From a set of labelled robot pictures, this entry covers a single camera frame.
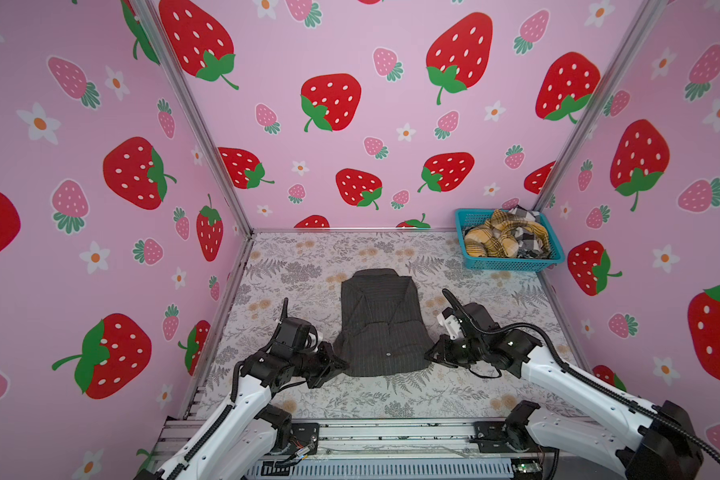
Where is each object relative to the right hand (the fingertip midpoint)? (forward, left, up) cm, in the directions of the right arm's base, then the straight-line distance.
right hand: (422, 356), depth 76 cm
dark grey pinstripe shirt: (+11, +11, -9) cm, 18 cm away
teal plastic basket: (+59, -18, -3) cm, 62 cm away
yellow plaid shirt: (+48, -26, -2) cm, 54 cm away
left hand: (-4, +18, 0) cm, 19 cm away
